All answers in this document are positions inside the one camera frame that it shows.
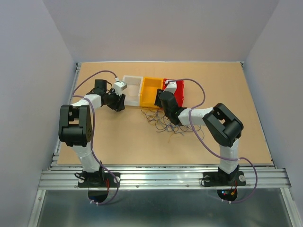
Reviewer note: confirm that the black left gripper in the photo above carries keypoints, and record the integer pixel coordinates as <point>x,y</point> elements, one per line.
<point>117,106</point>

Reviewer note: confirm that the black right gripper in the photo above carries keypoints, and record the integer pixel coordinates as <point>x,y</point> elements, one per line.
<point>157,101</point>

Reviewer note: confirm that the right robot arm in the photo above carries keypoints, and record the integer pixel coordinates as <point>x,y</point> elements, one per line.
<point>223,125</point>

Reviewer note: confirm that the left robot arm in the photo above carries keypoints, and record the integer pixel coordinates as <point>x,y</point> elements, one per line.
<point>76,128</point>

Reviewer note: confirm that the yellow plastic bin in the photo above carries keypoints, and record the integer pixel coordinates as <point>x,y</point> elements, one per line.
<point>149,89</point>

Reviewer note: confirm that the red plastic bin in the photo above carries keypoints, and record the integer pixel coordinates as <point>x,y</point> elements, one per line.
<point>179,93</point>

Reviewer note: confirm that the white plastic bin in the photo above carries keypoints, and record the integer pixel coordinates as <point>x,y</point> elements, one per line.
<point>133,90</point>

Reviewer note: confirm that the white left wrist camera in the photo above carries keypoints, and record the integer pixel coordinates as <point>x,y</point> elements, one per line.
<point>119,86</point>

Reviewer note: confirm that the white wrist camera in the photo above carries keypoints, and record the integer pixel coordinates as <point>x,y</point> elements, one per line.
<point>119,86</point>
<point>170,86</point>

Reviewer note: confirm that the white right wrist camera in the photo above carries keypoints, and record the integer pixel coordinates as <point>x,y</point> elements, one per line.
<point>170,86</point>

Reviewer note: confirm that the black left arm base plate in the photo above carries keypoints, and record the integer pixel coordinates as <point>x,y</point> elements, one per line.
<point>96,179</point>

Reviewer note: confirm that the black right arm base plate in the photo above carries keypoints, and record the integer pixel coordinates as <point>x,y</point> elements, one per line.
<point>215,179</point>

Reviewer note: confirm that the aluminium mounting rail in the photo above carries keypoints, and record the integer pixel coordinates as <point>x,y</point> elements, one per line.
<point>153,177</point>

